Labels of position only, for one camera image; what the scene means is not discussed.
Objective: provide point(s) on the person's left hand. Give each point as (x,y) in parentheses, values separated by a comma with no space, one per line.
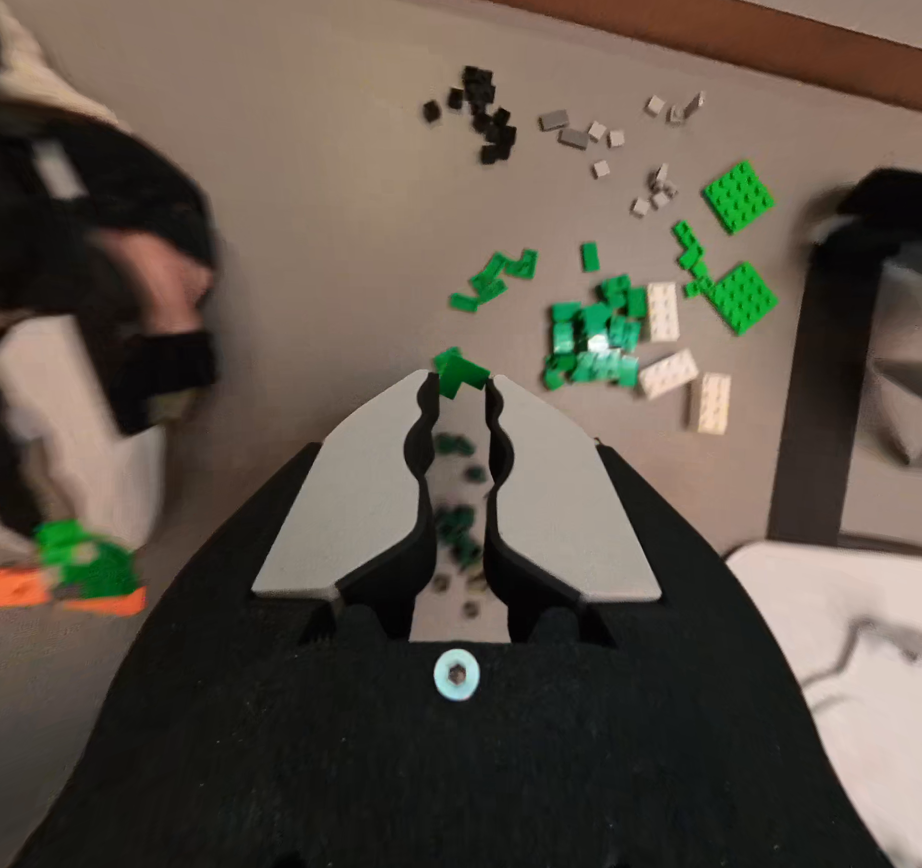
(162,285)

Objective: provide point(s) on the square bright green lego plate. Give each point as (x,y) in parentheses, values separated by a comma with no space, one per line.
(742,297)
(738,197)

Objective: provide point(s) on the narrow bright green lego plate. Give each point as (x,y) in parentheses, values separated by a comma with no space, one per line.
(699,285)
(686,234)
(692,257)
(590,256)

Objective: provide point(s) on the orange brick separator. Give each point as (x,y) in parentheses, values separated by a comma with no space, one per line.
(21,587)

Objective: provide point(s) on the brown wooden trim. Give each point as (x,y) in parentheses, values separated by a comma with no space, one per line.
(648,11)

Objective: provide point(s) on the black chair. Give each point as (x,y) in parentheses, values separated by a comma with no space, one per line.
(814,393)

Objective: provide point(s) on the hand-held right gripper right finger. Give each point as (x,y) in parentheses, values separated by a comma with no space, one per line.
(569,501)

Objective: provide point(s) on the white lego brick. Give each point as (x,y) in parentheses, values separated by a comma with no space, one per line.
(709,403)
(668,375)
(663,312)

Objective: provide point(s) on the pile of dark green lego pieces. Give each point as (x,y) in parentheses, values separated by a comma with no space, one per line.
(454,522)

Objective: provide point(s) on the pile of bright green lego bricks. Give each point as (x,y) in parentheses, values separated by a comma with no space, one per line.
(598,349)

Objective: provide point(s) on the scattered grey lego pieces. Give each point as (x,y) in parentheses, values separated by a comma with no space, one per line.
(576,137)

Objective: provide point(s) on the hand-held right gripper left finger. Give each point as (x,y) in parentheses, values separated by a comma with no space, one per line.
(353,493)

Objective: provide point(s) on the scattered bright green lego plates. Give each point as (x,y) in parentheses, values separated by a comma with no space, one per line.
(493,279)

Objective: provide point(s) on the person's left forearm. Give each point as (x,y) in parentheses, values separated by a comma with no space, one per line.
(36,68)

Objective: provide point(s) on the green lego assembly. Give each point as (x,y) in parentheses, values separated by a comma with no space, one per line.
(86,558)

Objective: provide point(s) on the pile of black lego pieces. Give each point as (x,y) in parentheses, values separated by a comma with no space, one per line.
(490,119)

